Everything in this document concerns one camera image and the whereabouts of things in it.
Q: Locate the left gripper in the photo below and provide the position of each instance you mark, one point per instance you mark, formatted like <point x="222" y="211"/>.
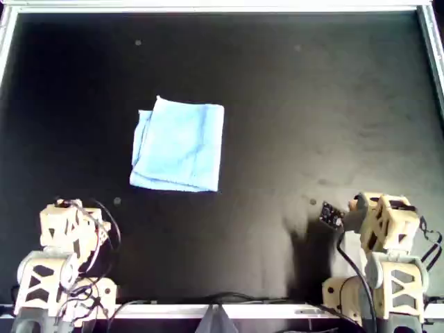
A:
<point x="46" y="216"/>

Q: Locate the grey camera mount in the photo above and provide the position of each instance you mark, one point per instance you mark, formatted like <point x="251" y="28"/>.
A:
<point x="216" y="322"/>

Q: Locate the tan left robot arm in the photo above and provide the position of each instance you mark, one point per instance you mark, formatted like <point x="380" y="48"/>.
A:
<point x="105" y="291"/>

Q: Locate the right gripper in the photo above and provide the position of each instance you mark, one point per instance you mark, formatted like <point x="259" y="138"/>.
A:
<point x="367" y="208"/>

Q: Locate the blue microfibre cloth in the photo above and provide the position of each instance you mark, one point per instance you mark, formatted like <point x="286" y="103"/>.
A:
<point x="180" y="149"/>

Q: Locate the tan right robot arm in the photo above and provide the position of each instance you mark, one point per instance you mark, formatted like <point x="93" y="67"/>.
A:
<point x="331" y="295"/>

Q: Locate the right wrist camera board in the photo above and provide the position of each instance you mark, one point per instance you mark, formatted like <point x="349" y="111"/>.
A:
<point x="329" y="215"/>

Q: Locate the aluminium table frame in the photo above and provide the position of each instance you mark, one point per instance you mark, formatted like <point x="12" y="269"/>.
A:
<point x="208" y="8"/>

